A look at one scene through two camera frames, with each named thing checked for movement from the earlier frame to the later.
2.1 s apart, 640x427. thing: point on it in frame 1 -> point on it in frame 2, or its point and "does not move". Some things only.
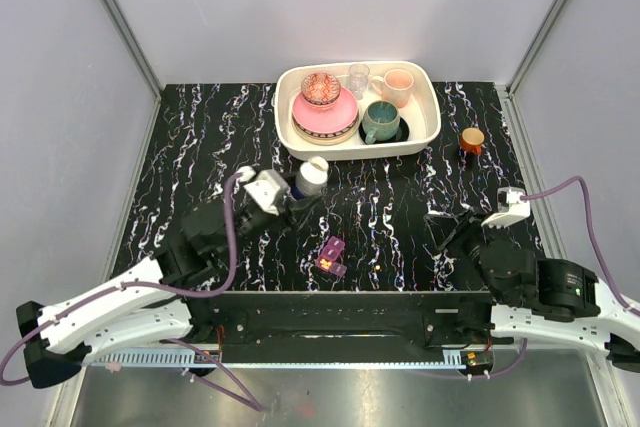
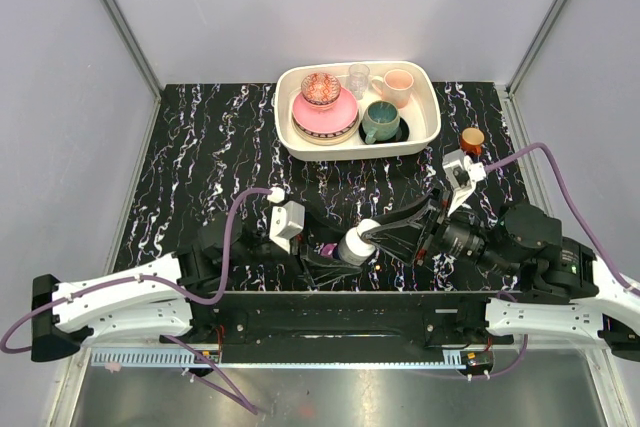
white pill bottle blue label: (311, 178) -> (353, 250)
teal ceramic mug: (381, 121) does not move
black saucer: (401, 135) does not move
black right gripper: (443, 228) -> (403, 239)
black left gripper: (298, 216) -> (319, 270)
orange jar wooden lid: (471, 140) does not move
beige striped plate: (326, 138) does not move
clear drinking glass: (358, 75) does not move
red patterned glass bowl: (320, 89) does not move
